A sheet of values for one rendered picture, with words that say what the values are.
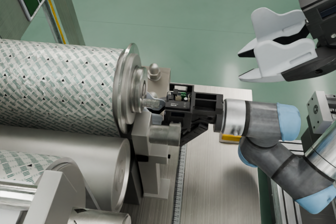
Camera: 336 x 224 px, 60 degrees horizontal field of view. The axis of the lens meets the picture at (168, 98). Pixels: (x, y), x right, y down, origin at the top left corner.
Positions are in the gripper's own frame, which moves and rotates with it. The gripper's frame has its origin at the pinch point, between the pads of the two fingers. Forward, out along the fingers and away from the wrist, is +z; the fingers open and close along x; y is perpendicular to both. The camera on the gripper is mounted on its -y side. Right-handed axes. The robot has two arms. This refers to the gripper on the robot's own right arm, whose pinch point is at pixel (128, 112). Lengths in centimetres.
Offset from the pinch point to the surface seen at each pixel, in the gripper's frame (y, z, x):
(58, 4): -25, 49, -71
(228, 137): -17.1, -24.7, -6.5
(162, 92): -6.0, -6.0, -11.2
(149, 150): 5.2, -6.8, 11.3
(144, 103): 15.6, -6.0, 8.5
